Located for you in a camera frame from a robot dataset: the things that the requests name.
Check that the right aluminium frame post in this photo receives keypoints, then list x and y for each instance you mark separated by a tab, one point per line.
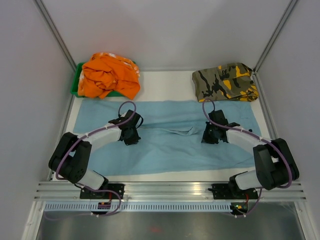
276	33

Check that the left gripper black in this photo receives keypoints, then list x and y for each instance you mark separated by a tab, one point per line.
134	140

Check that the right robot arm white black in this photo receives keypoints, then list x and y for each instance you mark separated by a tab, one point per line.
274	165

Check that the camouflage folded trousers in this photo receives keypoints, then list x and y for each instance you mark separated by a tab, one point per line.
230	82

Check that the aluminium frame post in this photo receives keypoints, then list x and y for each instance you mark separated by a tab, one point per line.
276	33
55	32

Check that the slotted cable duct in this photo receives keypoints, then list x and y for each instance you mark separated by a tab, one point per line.
224	207

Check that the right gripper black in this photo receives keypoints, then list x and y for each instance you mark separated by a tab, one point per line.
206	139

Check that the green plastic bin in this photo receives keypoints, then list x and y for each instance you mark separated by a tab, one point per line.
76	79

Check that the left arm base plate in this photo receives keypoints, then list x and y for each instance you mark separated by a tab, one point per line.
111	191

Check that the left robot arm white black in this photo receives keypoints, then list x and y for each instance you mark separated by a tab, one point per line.
70	158

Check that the light blue trousers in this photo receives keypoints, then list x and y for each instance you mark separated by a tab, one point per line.
171	135

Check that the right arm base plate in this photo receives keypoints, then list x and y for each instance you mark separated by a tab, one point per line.
221	191

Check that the aluminium front rail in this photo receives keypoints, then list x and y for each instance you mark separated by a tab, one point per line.
162	192

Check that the orange trousers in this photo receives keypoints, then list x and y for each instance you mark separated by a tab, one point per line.
107	72

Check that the left aluminium frame post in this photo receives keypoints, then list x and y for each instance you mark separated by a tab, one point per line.
55	32

